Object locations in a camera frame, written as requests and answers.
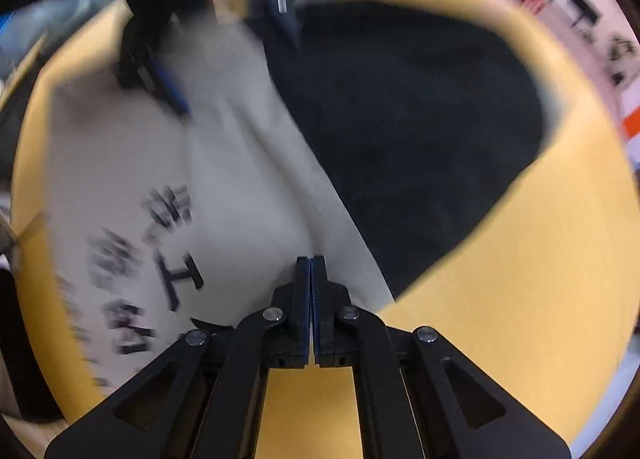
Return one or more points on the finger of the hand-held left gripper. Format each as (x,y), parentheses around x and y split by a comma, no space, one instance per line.
(167,86)

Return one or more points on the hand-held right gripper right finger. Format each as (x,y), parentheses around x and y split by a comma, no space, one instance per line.
(318,309)

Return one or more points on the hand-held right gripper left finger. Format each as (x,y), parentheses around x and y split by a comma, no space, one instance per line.
(302,309)

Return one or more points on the khaki and black jacket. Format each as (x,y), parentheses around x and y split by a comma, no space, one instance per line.
(240,179)

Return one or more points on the black screen on stand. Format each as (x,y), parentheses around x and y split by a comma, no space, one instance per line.
(584,9)

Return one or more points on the orange wall panel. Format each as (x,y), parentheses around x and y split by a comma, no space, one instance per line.
(632,124)

